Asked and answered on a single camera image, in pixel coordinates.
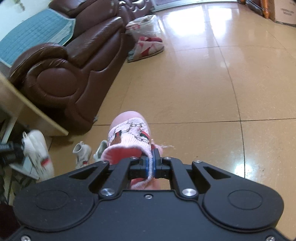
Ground white plastic bag red print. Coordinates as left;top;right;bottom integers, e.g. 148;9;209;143
125;14;160;39

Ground wooden table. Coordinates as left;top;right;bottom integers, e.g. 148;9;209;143
238;0;271;19

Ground pink knit sock shoe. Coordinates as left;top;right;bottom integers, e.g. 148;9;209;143
101;110;174;190

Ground white sneaker maroon stripes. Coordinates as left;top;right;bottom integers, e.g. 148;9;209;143
21;130;55;182

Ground glass sliding door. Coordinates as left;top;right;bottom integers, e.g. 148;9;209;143
151;0;239;12

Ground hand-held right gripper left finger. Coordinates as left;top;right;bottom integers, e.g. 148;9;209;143
68;155;153;198

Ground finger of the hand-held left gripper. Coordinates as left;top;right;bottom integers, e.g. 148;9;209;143
0;142;25;164

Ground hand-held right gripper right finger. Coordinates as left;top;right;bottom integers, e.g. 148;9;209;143
153;148;232;199

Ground brown leather sofa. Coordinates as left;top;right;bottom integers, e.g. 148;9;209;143
9;0;151;135

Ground cardboard box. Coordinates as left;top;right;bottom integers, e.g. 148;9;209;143
272;0;296;24

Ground teal quilted sofa mat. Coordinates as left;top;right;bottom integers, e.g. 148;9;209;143
0;8;77;68

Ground white knit sock shoe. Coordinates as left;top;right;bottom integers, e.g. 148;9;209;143
72;141;92;169
93;139;109;162

